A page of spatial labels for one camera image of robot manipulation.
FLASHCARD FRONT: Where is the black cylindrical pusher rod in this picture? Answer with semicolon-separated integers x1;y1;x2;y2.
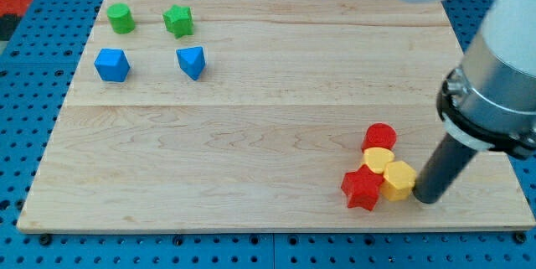
413;133;477;204

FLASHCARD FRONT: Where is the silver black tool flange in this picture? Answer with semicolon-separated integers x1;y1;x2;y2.
436;34;535;159

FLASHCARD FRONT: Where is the yellow hexagon block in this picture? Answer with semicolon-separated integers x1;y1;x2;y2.
379;161;417;201

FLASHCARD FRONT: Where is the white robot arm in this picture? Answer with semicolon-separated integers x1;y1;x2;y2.
402;0;535;204

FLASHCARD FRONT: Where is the yellow heart block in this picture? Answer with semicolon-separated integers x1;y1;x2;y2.
361;147;395;174

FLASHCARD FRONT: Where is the red cylinder block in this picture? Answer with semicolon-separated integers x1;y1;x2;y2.
361;123;397;151

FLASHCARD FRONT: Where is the red star block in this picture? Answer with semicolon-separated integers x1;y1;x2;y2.
341;164;384;211

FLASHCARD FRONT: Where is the wooden board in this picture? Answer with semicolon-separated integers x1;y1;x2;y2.
18;0;535;234

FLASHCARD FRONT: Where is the blue triangle block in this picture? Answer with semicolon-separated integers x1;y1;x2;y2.
176;46;206;80

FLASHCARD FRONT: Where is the green star block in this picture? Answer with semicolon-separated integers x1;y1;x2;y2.
162;5;193;39

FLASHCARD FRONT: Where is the blue hexagon block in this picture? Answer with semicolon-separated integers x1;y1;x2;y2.
94;49;130;82

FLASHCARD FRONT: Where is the green cylinder block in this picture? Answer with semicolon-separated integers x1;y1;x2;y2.
106;3;136;34

